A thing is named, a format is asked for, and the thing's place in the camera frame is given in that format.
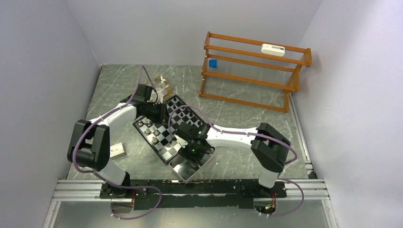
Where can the white rectangular device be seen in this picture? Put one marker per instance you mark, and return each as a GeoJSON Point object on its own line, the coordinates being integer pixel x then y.
{"type": "Point", "coordinates": [273, 50]}

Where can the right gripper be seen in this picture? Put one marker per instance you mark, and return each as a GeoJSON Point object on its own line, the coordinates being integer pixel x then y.
{"type": "Point", "coordinates": [193, 159]}

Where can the orange wooden rack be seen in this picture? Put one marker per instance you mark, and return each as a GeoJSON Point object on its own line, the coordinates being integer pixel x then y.
{"type": "Point", "coordinates": [241, 60]}

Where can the small white card box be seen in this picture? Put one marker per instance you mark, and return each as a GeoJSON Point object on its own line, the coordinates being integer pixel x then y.
{"type": "Point", "coordinates": [117, 150]}

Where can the blue cube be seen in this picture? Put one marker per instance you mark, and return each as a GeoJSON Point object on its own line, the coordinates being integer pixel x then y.
{"type": "Point", "coordinates": [212, 63]}

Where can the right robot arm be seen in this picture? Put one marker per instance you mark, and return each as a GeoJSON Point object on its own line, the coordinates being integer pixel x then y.
{"type": "Point", "coordinates": [268, 145]}

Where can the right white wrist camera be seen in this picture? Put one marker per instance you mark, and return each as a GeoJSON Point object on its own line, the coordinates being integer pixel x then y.
{"type": "Point", "coordinates": [182, 142]}

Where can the silver metal tin lid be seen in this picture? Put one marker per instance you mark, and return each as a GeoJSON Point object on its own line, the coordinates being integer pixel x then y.
{"type": "Point", "coordinates": [185, 169]}

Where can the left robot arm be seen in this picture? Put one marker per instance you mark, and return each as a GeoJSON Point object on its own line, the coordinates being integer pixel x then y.
{"type": "Point", "coordinates": [89, 148]}

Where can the gold tin of white pieces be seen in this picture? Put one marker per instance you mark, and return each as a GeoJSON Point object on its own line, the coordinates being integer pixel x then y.
{"type": "Point", "coordinates": [162, 86]}

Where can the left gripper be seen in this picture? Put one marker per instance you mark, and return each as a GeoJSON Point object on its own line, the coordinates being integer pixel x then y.
{"type": "Point", "coordinates": [162, 117]}

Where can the black white chessboard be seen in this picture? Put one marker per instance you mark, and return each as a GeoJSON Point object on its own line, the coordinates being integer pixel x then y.
{"type": "Point", "coordinates": [167, 148]}

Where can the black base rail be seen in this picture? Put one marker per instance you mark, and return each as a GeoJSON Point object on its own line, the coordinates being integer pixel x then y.
{"type": "Point", "coordinates": [239, 193]}

